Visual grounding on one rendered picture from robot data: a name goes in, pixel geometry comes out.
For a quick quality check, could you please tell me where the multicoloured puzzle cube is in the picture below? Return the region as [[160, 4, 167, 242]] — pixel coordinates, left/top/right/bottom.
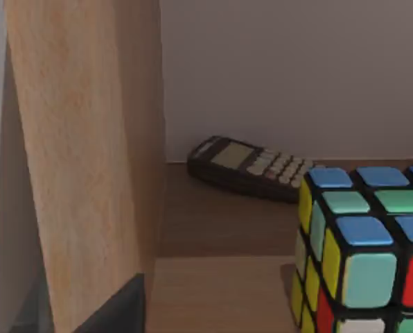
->
[[290, 164, 413, 333]]

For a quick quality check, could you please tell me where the wooden open shelf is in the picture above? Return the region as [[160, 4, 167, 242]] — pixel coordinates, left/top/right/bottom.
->
[[0, 0, 413, 333]]

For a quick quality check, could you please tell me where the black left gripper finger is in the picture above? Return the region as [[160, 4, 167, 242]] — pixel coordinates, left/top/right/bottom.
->
[[73, 273, 146, 333]]

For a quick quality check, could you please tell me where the dark brown calculator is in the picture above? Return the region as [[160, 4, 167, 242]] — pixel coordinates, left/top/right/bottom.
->
[[186, 135, 317, 205]]

